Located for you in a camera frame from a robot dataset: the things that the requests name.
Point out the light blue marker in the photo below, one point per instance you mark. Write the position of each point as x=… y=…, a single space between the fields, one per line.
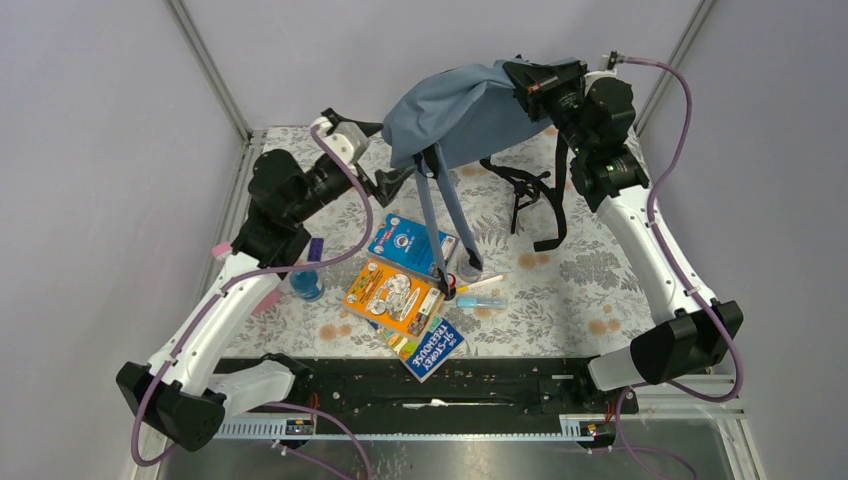
x=473 y=302

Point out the clear round container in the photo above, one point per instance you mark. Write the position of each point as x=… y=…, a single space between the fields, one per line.
x=466 y=270

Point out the blue Treehouse book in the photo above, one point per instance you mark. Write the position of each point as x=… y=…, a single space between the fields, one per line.
x=423 y=356

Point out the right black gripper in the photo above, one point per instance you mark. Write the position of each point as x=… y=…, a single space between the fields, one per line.
x=535 y=84

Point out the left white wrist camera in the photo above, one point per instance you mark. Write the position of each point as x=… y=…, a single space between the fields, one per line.
x=342 y=137

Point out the pink metronome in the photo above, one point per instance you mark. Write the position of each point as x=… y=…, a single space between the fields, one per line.
x=221 y=252

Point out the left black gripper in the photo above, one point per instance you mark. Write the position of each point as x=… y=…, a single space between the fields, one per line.
x=387 y=182

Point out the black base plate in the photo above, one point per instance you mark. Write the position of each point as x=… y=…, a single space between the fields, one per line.
x=464 y=389

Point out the floral table mat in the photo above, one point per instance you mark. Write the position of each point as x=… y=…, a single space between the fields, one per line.
x=579 y=300

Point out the white orange pen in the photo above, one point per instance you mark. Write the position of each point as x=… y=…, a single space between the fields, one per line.
x=481 y=283

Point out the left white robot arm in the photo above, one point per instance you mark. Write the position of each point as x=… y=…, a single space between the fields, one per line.
x=177 y=392

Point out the orange book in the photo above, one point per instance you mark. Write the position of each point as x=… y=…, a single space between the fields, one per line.
x=392 y=298

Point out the red black button toy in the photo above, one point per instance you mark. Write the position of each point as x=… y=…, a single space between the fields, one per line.
x=447 y=285

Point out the purple toy brick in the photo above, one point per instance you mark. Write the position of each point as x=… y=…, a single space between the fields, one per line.
x=315 y=252

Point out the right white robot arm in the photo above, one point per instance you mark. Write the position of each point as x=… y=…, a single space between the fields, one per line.
x=594 y=113

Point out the blue grey backpack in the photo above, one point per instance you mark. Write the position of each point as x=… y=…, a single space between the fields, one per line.
x=452 y=119

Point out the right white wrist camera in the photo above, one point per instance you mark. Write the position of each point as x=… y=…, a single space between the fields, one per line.
x=606 y=66

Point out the grey slotted cable duct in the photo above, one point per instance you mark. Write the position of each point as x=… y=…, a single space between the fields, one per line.
x=299 y=427

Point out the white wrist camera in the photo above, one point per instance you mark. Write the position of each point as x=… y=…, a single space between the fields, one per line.
x=342 y=137
x=606 y=66

